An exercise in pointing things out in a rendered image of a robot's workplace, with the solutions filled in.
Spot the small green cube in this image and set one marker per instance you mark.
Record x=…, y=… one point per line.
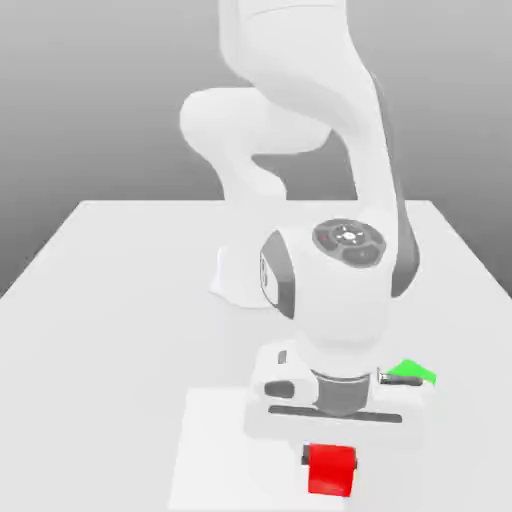
x=410, y=370

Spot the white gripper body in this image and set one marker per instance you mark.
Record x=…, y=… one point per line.
x=280, y=428

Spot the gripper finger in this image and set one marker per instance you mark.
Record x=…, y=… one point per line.
x=354, y=464
x=306, y=455

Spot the small red cube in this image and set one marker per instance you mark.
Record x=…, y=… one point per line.
x=331, y=470

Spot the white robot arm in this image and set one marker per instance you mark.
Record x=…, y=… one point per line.
x=352, y=296

